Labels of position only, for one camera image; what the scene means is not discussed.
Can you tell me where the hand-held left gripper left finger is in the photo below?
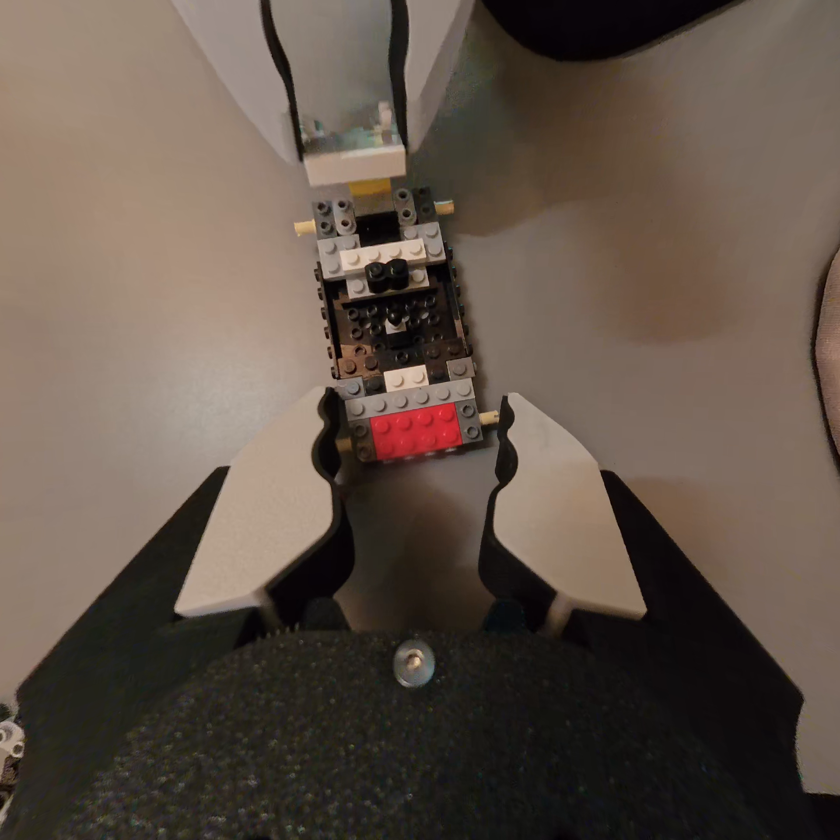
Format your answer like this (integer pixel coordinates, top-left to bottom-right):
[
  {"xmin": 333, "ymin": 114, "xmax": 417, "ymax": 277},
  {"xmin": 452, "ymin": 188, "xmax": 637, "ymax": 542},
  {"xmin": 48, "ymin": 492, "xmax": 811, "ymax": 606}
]
[{"xmin": 174, "ymin": 386, "xmax": 357, "ymax": 621}]

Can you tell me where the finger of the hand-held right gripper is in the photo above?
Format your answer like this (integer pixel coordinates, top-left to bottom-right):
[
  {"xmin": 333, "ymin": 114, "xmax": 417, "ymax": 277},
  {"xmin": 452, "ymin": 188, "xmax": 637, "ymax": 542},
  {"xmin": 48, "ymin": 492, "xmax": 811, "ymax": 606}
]
[
  {"xmin": 172, "ymin": 0, "xmax": 309, "ymax": 165},
  {"xmin": 390, "ymin": 0, "xmax": 478, "ymax": 155}
]

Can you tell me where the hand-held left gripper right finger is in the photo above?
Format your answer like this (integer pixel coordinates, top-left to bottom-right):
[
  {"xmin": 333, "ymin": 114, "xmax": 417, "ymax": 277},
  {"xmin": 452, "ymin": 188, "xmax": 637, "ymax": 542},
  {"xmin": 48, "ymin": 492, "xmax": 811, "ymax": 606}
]
[{"xmin": 478, "ymin": 392, "xmax": 649, "ymax": 639}]

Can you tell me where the white toy brick plate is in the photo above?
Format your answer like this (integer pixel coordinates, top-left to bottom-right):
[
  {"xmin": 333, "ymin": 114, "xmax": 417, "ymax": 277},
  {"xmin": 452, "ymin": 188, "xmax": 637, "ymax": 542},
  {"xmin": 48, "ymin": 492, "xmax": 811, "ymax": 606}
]
[{"xmin": 298, "ymin": 98, "xmax": 409, "ymax": 186}]

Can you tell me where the toy brick car chassis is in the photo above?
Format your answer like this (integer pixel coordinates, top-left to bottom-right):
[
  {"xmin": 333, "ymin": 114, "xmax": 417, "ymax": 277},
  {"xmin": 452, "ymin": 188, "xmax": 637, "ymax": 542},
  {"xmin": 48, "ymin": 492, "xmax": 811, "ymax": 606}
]
[{"xmin": 293, "ymin": 177, "xmax": 500, "ymax": 468}]

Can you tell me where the grey desk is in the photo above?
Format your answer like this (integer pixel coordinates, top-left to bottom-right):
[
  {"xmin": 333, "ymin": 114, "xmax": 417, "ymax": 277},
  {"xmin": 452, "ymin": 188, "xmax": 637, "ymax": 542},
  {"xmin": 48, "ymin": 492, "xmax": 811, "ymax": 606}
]
[{"xmin": 0, "ymin": 0, "xmax": 840, "ymax": 795}]

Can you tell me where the black wrist rest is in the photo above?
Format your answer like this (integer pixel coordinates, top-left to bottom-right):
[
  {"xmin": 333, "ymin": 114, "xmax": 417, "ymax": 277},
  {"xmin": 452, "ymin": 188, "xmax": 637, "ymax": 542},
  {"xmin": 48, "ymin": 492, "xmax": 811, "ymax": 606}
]
[{"xmin": 482, "ymin": 0, "xmax": 739, "ymax": 62}]

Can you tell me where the pink cloth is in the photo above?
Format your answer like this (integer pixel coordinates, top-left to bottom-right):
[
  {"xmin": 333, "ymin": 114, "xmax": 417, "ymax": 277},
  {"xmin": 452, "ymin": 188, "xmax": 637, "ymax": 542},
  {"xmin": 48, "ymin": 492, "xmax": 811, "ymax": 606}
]
[{"xmin": 814, "ymin": 248, "xmax": 840, "ymax": 463}]

